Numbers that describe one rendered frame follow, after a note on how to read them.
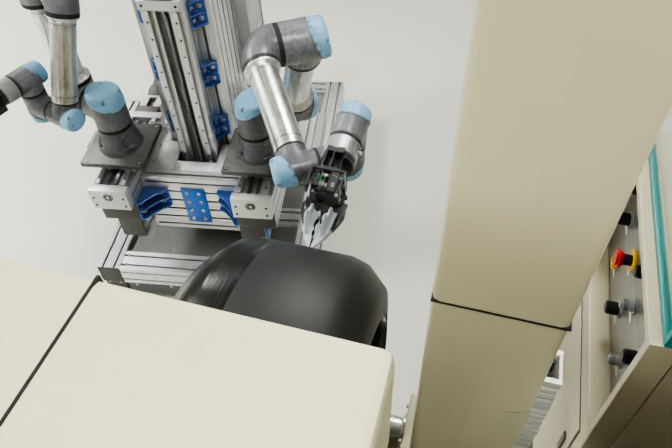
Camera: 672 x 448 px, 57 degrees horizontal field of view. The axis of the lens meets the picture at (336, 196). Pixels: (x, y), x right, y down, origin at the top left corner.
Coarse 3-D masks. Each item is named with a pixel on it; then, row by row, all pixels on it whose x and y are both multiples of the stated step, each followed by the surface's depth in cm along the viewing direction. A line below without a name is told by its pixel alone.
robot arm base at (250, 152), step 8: (240, 136) 205; (240, 144) 207; (248, 144) 205; (256, 144) 204; (264, 144) 205; (240, 152) 210; (248, 152) 206; (256, 152) 206; (264, 152) 206; (272, 152) 209; (248, 160) 208; (256, 160) 207; (264, 160) 208
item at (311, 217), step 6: (312, 204) 123; (306, 210) 120; (312, 210) 124; (306, 216) 120; (312, 216) 124; (318, 216) 124; (306, 222) 120; (312, 222) 123; (306, 228) 121; (312, 228) 122; (306, 234) 122; (312, 234) 123; (306, 240) 121
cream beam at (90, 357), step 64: (0, 320) 44; (64, 320) 44; (128, 320) 44; (192, 320) 44; (256, 320) 44; (0, 384) 41; (64, 384) 41; (128, 384) 41; (192, 384) 41; (256, 384) 40; (320, 384) 40; (384, 384) 41
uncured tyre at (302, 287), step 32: (224, 256) 94; (256, 256) 94; (288, 256) 95; (320, 256) 97; (352, 256) 103; (192, 288) 88; (224, 288) 87; (256, 288) 87; (288, 288) 87; (320, 288) 88; (352, 288) 90; (384, 288) 103; (288, 320) 83; (320, 320) 83; (352, 320) 86; (384, 320) 108
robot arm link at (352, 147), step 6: (330, 138) 131; (336, 138) 130; (342, 138) 129; (348, 138) 130; (330, 144) 129; (336, 144) 129; (342, 144) 129; (348, 144) 129; (354, 144) 130; (324, 150) 130; (348, 150) 128; (354, 150) 130; (354, 156) 129
